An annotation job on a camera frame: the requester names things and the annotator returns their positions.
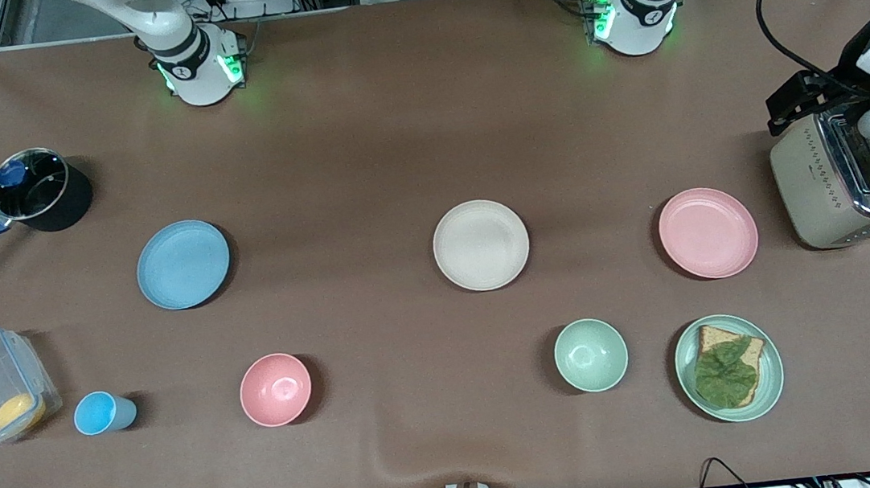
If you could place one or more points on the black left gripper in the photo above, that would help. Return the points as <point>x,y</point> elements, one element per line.
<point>833,88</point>

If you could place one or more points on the pink plate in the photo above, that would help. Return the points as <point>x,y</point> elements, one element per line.
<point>709,233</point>

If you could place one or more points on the blue plate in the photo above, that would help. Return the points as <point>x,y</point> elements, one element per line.
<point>182,265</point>

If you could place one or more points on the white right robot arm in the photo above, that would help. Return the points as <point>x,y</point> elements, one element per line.
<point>191,75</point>

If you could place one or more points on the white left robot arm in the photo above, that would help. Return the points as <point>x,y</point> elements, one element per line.
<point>642,20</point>

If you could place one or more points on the glass lid with blue knob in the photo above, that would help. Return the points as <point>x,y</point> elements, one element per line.
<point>41,192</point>

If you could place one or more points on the beige and chrome toaster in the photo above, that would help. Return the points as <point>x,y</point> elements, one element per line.
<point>818,196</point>

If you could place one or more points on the yellow round food piece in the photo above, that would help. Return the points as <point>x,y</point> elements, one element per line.
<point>16,412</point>

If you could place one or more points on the blue cup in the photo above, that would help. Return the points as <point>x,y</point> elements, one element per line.
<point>97,413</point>

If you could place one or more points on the bread slice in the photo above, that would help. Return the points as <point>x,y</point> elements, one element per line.
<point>710,338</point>

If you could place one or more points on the green lettuce leaf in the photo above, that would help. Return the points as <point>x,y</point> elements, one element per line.
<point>728,375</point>

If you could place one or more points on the green plate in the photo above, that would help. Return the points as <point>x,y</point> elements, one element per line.
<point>732,414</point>

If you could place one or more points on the green bowl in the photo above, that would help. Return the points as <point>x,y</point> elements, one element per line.
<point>591,355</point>

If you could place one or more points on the beige plate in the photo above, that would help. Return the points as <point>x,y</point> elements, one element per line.
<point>481,245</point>

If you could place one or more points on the pink bowl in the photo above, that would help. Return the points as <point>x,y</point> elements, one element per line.
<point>276,390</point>

